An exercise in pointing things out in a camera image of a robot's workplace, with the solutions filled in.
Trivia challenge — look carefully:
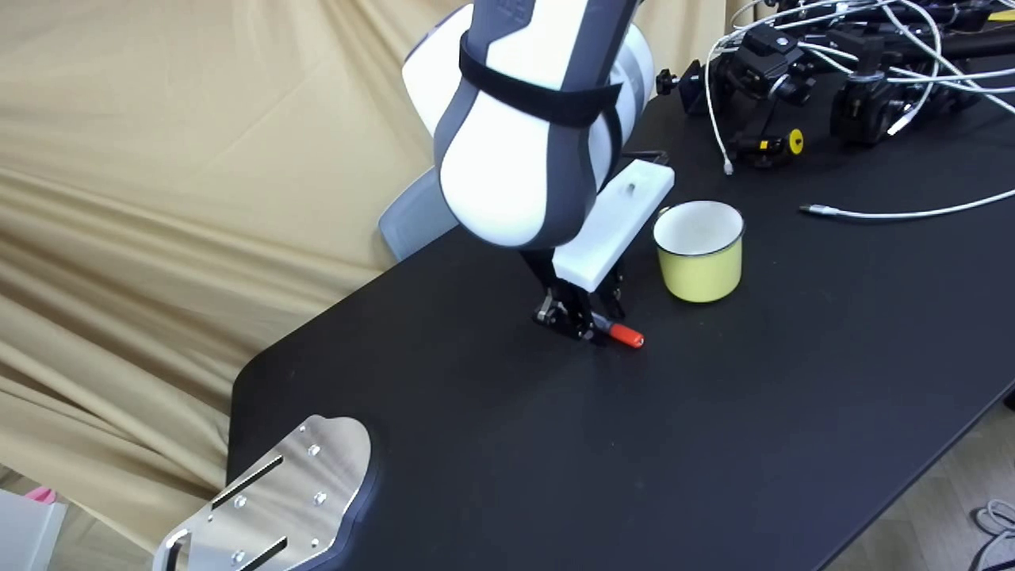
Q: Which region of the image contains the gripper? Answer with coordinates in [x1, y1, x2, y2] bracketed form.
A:
[519, 247, 628, 344]

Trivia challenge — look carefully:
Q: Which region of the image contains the black pen with orange cap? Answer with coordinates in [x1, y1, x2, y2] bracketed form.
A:
[592, 312, 645, 350]

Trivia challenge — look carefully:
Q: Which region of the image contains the yellow enamel cup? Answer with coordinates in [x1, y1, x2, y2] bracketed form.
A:
[653, 200, 746, 305]

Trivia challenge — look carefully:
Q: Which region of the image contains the silver metal plate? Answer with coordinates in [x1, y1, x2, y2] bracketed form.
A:
[151, 414, 373, 571]

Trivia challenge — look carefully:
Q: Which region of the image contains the beige cloth backdrop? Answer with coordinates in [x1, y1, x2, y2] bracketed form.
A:
[0, 0, 762, 556]

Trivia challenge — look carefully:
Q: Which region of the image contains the black tripod pole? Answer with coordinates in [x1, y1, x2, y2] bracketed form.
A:
[763, 0, 1015, 63]

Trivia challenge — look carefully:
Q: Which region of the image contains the white box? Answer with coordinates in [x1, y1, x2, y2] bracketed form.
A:
[0, 489, 69, 571]

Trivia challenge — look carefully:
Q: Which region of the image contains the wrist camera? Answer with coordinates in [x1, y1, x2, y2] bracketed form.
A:
[552, 159, 676, 293]

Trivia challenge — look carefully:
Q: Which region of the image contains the black mount with yellow knob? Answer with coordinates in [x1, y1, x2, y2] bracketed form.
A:
[656, 24, 806, 170]

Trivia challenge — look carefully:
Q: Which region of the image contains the white cable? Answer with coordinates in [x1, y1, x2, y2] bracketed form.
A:
[799, 189, 1015, 220]

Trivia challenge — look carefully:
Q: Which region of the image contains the black clamp mount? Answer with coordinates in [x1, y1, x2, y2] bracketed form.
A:
[828, 30, 965, 148]

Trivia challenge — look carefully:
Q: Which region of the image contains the tangle of white cables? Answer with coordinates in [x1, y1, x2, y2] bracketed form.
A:
[704, 0, 1015, 176]

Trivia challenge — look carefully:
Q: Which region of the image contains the coil of grey cable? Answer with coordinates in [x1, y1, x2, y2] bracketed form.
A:
[971, 498, 1015, 571]

